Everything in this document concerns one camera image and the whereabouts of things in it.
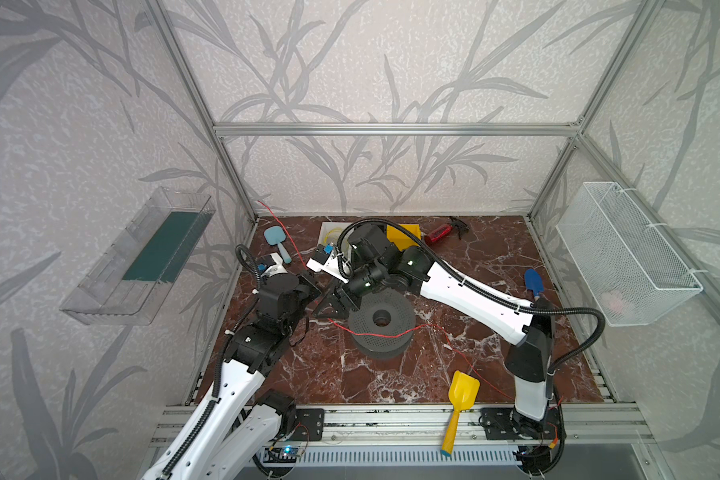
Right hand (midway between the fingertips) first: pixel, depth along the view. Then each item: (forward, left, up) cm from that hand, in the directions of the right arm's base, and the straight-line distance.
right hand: (321, 294), depth 66 cm
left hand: (+10, +1, -1) cm, 10 cm away
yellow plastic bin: (+39, -21, -28) cm, 52 cm away
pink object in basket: (+3, -71, -8) cm, 72 cm away
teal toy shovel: (+43, +29, -30) cm, 60 cm away
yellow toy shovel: (-14, -35, -27) cm, 47 cm away
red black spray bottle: (+42, -37, -26) cm, 61 cm away
